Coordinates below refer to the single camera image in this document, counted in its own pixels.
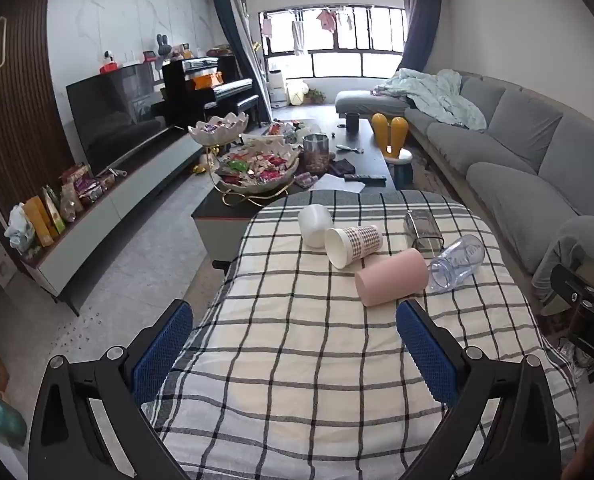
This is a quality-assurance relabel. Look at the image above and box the black and white checked cloth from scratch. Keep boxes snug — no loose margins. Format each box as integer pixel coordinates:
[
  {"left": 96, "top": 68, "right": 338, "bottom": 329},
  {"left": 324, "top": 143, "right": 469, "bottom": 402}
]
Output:
[{"left": 153, "top": 189, "right": 581, "bottom": 480}]

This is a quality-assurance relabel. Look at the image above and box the flat screen television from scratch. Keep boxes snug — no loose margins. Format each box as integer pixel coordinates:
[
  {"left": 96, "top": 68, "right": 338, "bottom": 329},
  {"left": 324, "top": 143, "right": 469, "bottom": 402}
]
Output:
[{"left": 66, "top": 62, "right": 172, "bottom": 177}]

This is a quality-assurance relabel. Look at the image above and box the yellow rabbit-ear stool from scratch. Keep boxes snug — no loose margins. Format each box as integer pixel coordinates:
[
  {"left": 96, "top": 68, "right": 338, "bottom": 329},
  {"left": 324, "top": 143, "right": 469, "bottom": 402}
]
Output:
[{"left": 370, "top": 113, "right": 414, "bottom": 187}]

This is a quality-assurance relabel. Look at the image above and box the dark blue curtain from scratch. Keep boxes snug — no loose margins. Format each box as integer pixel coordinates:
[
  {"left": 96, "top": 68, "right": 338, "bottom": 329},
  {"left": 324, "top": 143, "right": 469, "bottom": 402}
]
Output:
[
  {"left": 400, "top": 0, "right": 443, "bottom": 74},
  {"left": 209, "top": 0, "right": 274, "bottom": 127}
]

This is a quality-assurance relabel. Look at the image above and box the person's grey trouser leg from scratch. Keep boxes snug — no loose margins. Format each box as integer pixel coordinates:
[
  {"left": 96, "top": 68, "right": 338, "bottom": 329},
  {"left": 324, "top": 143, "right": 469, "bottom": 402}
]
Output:
[{"left": 532, "top": 216, "right": 594, "bottom": 317}]

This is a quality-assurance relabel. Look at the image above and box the clear square glass cup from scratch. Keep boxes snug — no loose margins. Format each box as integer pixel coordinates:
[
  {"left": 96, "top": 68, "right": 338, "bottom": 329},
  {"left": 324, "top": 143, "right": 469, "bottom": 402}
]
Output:
[{"left": 404, "top": 209, "right": 446, "bottom": 254}]

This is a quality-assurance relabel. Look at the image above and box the hanging laundry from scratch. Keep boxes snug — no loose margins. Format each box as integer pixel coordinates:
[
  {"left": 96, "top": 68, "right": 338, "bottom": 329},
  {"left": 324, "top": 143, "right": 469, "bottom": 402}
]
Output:
[{"left": 259, "top": 6, "right": 356, "bottom": 57}]

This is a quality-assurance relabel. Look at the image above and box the white cup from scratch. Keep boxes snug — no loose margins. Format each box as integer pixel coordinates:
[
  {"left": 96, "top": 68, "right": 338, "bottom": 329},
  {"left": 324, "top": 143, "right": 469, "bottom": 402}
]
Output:
[{"left": 297, "top": 204, "right": 334, "bottom": 249}]

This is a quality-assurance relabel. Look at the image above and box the pink cup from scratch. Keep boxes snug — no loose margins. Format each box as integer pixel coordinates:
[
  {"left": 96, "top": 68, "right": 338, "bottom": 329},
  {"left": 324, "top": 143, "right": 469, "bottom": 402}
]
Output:
[{"left": 355, "top": 249, "right": 430, "bottom": 308}]

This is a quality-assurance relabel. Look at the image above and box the dark coffee table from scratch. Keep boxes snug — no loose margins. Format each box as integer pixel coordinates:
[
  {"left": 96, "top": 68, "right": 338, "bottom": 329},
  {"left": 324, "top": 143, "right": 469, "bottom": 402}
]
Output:
[{"left": 191, "top": 118, "right": 398, "bottom": 276}]

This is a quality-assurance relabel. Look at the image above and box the row of snack bags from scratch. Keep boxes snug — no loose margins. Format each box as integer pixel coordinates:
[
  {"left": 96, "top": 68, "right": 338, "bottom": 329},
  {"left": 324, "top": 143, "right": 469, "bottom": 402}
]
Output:
[{"left": 23, "top": 162, "right": 118, "bottom": 248}]

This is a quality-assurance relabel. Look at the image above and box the grey television cabinet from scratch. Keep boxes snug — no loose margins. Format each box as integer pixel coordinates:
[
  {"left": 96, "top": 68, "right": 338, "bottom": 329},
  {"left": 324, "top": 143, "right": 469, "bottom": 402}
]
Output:
[{"left": 21, "top": 129, "right": 209, "bottom": 317}]

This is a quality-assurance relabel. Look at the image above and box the large white scalloped snack bowl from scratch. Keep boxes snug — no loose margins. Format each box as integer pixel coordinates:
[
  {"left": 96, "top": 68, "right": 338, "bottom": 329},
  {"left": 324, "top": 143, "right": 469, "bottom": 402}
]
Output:
[{"left": 215, "top": 139, "right": 303, "bottom": 194}]

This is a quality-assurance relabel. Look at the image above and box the glass jar of nuts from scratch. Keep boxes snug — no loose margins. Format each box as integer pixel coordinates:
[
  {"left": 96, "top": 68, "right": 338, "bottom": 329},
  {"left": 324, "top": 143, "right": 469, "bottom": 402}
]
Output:
[{"left": 302, "top": 133, "right": 331, "bottom": 175}]

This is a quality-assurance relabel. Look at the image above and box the black piano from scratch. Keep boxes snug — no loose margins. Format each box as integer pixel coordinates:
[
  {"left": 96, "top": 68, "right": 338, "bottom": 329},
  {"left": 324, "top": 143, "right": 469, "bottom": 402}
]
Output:
[{"left": 161, "top": 55, "right": 261, "bottom": 129}]

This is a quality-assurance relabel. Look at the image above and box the white plastic bag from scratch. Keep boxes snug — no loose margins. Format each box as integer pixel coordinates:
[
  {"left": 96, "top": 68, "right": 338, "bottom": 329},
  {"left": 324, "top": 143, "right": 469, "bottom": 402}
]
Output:
[{"left": 5, "top": 203, "right": 38, "bottom": 255}]

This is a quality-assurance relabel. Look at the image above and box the clear bluish plastic cup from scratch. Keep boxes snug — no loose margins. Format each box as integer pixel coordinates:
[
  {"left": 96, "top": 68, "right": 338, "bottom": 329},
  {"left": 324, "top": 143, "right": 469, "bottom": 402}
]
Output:
[{"left": 428, "top": 234, "right": 486, "bottom": 294}]

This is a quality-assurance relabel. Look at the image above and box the patterned paper cup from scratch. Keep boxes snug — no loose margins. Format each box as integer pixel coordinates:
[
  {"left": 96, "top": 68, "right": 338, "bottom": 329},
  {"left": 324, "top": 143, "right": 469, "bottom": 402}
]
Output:
[{"left": 325, "top": 224, "right": 382, "bottom": 269}]

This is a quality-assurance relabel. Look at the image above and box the light blue blanket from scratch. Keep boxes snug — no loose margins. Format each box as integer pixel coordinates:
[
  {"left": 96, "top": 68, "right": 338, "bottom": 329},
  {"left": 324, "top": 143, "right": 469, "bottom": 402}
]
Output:
[{"left": 374, "top": 68, "right": 488, "bottom": 131}]

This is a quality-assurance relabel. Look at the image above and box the small white scalloped snack bowl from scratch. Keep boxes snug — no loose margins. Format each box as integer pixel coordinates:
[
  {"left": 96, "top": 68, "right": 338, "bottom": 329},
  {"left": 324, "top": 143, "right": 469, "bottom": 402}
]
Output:
[{"left": 187, "top": 112, "right": 250, "bottom": 147}]

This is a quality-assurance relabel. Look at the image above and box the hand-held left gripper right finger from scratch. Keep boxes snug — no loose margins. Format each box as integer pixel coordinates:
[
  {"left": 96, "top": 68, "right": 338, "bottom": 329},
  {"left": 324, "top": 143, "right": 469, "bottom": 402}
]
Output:
[{"left": 396, "top": 299, "right": 563, "bottom": 480}]

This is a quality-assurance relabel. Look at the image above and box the black piano bench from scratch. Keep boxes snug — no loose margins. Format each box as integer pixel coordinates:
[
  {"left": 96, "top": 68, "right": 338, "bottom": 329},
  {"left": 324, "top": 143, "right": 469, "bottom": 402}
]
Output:
[{"left": 229, "top": 94, "right": 262, "bottom": 129}]

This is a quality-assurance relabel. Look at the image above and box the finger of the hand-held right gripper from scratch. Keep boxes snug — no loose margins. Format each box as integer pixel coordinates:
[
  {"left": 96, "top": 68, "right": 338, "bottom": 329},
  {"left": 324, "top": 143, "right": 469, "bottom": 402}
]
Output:
[{"left": 550, "top": 263, "right": 594, "bottom": 309}]

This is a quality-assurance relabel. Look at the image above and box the green plastic bag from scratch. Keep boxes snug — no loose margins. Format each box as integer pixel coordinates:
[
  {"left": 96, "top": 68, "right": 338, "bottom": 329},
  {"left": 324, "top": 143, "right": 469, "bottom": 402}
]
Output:
[{"left": 0, "top": 387, "right": 28, "bottom": 449}]

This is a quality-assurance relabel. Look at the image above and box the grey sofa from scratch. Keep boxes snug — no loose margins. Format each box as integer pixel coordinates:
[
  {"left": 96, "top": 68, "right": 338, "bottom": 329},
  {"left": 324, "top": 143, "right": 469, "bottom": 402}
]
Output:
[{"left": 335, "top": 72, "right": 594, "bottom": 277}]

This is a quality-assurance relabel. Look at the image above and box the dark slatted wooden cabinet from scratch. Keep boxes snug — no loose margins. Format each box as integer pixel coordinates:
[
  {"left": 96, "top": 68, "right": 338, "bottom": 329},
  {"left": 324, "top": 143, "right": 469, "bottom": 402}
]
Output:
[{"left": 0, "top": 0, "right": 75, "bottom": 221}]

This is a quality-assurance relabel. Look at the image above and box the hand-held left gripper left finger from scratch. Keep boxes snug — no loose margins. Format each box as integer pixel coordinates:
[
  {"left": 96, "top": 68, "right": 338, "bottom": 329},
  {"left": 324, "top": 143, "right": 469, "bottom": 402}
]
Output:
[{"left": 28, "top": 299, "right": 194, "bottom": 480}]

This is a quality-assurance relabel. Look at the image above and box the white paper sheet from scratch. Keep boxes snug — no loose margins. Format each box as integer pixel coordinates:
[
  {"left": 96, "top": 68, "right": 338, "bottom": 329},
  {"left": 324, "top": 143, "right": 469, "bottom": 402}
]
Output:
[{"left": 321, "top": 174, "right": 366, "bottom": 194}]

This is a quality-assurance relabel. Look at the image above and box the white air purifier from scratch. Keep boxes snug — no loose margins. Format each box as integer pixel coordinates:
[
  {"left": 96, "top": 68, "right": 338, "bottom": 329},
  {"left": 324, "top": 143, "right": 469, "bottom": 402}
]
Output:
[{"left": 268, "top": 69, "right": 288, "bottom": 107}]

